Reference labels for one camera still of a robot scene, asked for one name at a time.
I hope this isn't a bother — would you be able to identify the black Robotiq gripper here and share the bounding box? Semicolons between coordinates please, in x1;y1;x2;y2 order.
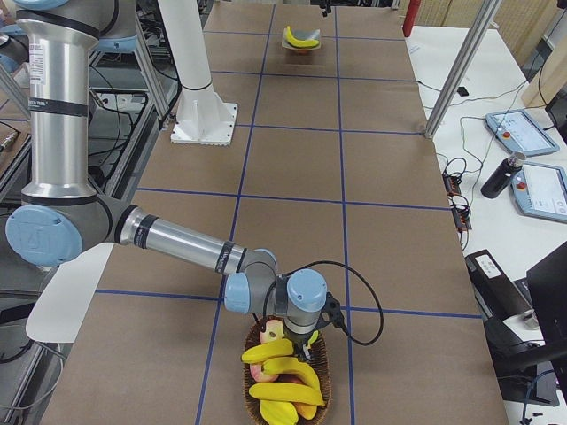
285;327;319;361

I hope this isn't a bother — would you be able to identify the yellow banana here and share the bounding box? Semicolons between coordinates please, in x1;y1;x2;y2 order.
248;382;325;406
241;338;294;364
260;399;299;425
262;357;321;390
283;25;322;49

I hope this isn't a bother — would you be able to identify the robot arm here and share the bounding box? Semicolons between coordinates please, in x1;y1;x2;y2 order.
5;1;328;360

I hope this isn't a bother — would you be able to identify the wicker basket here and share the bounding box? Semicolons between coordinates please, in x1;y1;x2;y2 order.
244;316;331;424

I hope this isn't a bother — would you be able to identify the grey square plate orange rim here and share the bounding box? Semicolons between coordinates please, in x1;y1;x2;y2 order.
280;26;323;55

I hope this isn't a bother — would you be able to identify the red apple upper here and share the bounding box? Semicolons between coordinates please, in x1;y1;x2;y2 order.
259;319;284;344

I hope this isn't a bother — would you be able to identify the red apple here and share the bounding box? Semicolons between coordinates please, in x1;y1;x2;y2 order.
259;319;284;344
249;363;279;383

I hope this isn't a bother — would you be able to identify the red apple lower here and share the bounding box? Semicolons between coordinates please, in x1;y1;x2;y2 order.
249;363;279;383

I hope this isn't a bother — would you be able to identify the orange fruit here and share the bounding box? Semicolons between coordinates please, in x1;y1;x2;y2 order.
293;402;317;421

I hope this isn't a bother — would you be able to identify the red cylinder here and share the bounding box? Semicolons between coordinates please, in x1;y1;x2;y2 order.
402;0;421;37

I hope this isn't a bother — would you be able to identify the black printer box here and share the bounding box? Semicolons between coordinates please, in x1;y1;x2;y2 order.
464;250;540;346

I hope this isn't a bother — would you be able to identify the far teach pendant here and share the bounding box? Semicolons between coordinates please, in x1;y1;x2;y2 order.
485;110;559;157

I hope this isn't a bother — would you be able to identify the teach pendant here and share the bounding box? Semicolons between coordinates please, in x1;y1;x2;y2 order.
511;162;566;223
485;110;559;157

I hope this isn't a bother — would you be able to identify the black water bottle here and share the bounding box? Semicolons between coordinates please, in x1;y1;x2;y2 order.
481;151;526;199

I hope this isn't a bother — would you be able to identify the black monitor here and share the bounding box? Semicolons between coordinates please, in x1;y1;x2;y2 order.
494;243;566;384

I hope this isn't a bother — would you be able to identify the near teach pendant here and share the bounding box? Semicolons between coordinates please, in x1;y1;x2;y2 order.
511;162;566;223

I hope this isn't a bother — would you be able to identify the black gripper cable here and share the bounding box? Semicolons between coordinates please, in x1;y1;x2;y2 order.
252;260;384;346

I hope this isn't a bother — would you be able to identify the aluminium frame post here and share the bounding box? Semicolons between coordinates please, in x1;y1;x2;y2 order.
423;0;502;139

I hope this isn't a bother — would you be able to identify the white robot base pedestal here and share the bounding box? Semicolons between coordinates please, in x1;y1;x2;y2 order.
159;0;238;146

